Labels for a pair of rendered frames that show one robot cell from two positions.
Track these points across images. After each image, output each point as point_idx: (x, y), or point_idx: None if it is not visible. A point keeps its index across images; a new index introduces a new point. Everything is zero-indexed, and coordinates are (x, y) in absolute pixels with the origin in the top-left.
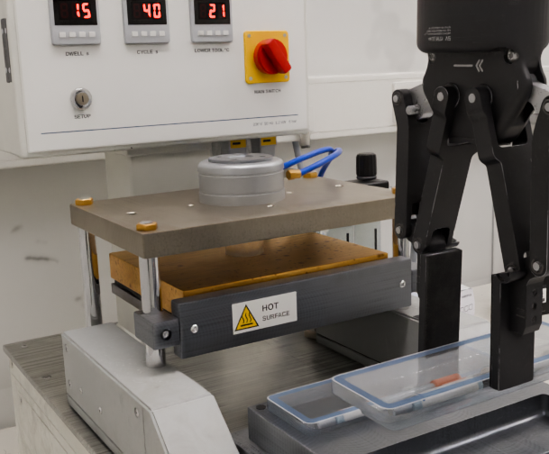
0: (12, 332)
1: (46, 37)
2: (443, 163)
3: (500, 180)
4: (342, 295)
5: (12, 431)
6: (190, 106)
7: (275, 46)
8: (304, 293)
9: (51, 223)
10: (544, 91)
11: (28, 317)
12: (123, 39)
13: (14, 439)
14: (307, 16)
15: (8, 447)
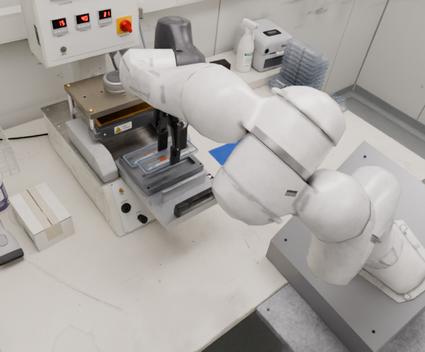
0: (35, 88)
1: (50, 33)
2: (162, 119)
3: (172, 130)
4: (144, 119)
5: (40, 121)
6: (98, 45)
7: (126, 25)
8: (133, 121)
9: None
10: (180, 119)
11: (40, 83)
12: (75, 28)
13: (42, 123)
14: None
15: (41, 127)
